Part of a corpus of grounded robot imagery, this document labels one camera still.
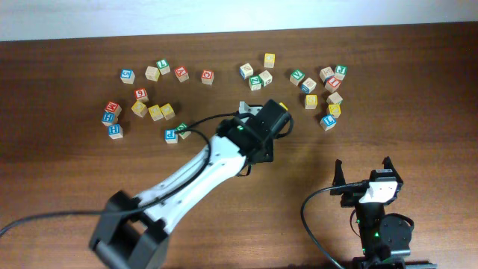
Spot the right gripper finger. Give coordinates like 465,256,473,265
382,156,397,173
332,159,346,186

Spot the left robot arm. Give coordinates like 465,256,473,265
89,99,294,269

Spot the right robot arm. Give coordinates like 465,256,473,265
330,157,438,269

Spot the yellow block centre right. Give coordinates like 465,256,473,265
279,102,288,111

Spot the green Z letter block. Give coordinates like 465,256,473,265
249,75,262,91

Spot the wooden block beside Z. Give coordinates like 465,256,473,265
258,70,273,87

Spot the blue L letter block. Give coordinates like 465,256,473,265
320,115,337,131

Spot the blue-sided Q wooden block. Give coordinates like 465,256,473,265
239,63,254,79

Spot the yellow E letter block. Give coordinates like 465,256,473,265
326,104,341,119

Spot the green N letter block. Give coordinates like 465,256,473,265
176,123,191,140

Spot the green V letter block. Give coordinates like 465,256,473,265
290,69,305,86

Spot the red Q letter block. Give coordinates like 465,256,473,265
201,69,214,85

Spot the yellow block top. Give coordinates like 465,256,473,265
264,53,276,68

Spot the plain wooden block right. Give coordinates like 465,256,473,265
326,92,343,105

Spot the plain wooden block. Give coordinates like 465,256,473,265
326,92,343,105
145,67,160,81

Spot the blue P letter block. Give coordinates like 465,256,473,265
164,129,178,144

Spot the red I letter block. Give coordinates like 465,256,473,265
325,76,341,93

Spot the red A letter block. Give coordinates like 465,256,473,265
174,66,189,82

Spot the wooden K letter block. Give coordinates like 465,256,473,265
319,67,335,83

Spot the yellow block middle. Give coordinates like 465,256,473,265
148,105,164,121

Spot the green J letter block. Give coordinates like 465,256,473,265
335,65,348,81

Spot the green L letter block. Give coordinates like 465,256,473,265
156,59,171,75

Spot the yellow block far left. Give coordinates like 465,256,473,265
131,100,148,117

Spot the red 6 number block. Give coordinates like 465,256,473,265
134,88,149,103

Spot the blue S letter block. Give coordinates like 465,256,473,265
120,69,135,84

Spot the blue H letter block lower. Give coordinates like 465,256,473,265
108,124,123,139

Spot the blue h letter block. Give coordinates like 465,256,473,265
102,112,118,126
108,124,123,139

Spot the red M letter block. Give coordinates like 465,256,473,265
105,102,122,117

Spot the blue H letter block upper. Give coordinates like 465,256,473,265
102,112,118,126

